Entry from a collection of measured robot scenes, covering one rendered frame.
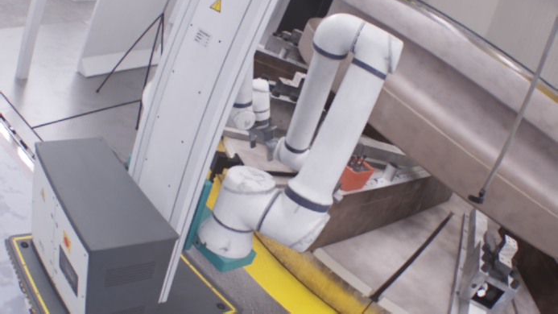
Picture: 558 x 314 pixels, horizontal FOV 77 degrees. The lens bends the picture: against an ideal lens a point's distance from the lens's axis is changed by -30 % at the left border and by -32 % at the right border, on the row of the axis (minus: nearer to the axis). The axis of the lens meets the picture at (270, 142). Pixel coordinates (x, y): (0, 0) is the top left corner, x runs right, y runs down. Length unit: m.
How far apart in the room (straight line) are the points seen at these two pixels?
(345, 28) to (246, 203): 0.60
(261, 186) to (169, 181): 0.30
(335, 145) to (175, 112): 0.49
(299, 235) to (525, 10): 4.99
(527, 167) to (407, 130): 0.95
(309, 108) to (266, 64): 2.91
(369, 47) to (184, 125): 0.59
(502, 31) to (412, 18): 3.02
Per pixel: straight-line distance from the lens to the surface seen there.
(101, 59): 4.75
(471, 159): 2.76
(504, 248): 2.73
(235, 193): 1.47
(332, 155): 1.40
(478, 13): 5.87
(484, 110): 2.87
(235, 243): 1.56
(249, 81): 1.85
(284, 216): 1.45
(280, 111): 3.40
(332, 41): 1.41
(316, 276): 2.75
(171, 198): 1.54
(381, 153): 4.10
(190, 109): 1.44
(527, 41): 5.91
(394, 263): 2.87
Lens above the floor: 1.67
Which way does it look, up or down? 22 degrees down
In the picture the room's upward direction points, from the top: 23 degrees clockwise
